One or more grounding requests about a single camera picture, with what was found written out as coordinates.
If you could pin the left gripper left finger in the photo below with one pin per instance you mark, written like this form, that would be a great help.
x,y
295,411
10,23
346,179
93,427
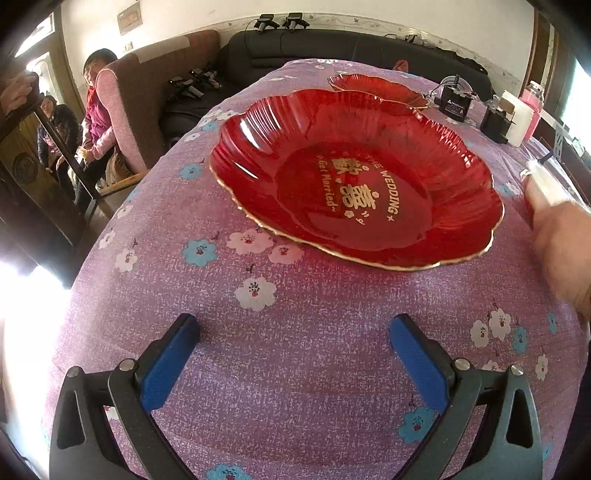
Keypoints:
x,y
82,443

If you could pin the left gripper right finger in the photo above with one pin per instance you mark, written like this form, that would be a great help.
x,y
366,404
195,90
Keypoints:
x,y
508,443

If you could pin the large red flower plate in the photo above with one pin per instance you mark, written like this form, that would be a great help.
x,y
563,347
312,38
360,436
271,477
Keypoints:
x,y
364,179

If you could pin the person's right hand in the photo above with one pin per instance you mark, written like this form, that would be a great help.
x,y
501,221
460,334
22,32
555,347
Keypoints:
x,y
561,231

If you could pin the purple floral tablecloth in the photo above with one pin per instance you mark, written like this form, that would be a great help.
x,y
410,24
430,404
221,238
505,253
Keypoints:
x,y
294,376

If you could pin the wooden chair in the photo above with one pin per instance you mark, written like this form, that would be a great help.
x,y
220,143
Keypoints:
x,y
40,225

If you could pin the seated woman pink vest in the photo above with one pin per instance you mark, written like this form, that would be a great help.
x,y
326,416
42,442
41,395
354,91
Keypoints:
x,y
98,139

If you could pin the white plastic jar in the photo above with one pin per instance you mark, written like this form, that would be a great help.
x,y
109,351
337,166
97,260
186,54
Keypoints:
x,y
520,119

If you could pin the pink sleeved bottle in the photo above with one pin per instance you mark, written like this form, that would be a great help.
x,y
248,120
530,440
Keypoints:
x,y
533,96

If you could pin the standing person dark clothes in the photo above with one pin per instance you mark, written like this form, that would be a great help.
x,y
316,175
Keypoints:
x,y
15,91

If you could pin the small red plate far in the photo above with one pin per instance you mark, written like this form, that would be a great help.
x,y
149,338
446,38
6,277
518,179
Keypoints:
x,y
379,87

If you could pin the black leather sofa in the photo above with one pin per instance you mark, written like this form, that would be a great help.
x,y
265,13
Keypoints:
x,y
249,56

